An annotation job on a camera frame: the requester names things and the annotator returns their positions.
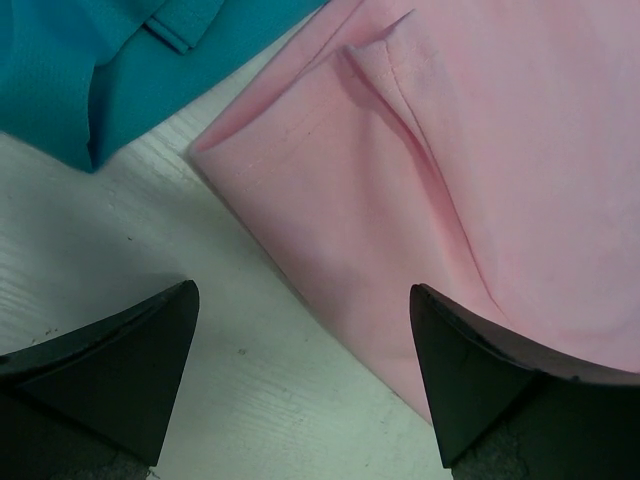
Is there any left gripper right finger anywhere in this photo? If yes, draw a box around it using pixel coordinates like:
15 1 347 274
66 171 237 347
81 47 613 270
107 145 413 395
410 285 639 480

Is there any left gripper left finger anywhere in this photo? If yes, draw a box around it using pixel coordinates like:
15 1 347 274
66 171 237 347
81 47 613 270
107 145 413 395
1 280 199 479

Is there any pink t shirt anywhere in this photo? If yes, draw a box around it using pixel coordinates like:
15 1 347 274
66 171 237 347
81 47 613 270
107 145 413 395
191 1 639 417

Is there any folded teal t shirt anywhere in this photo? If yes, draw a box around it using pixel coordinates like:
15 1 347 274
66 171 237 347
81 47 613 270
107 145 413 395
1 0 319 173

